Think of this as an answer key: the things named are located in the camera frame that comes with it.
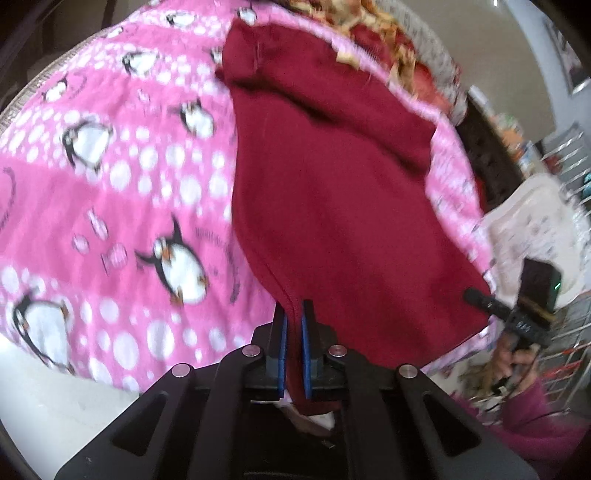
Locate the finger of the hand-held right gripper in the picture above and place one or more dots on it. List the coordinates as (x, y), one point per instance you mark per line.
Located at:
(482, 301)

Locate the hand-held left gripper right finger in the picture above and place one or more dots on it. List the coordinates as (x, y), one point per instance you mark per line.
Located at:
(305, 360)

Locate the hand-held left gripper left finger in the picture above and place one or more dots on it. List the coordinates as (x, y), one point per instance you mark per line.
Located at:
(280, 355)

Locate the maroon shirt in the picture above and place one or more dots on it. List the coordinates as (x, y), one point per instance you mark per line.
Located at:
(346, 207)

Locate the person's right forearm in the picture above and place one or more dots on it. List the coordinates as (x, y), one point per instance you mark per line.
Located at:
(540, 415)

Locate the person's right hand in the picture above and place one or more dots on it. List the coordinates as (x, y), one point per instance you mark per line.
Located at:
(515, 367)

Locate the cream patterned rug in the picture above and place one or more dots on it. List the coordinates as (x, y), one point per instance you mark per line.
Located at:
(531, 217)

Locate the dark carved wooden furniture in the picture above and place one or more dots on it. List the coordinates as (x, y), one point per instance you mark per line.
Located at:
(494, 157)

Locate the white metal rack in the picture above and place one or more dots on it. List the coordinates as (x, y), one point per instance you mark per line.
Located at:
(575, 152)

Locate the pink penguin printed blanket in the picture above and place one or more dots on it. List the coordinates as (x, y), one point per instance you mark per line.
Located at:
(138, 184)

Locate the grey patterned cloth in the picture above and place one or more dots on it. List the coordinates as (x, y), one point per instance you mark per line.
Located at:
(434, 50)

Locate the red orange floral blanket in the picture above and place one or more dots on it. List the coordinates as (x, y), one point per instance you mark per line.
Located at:
(383, 41)

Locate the wall poster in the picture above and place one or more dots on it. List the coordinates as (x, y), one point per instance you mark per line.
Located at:
(571, 60)

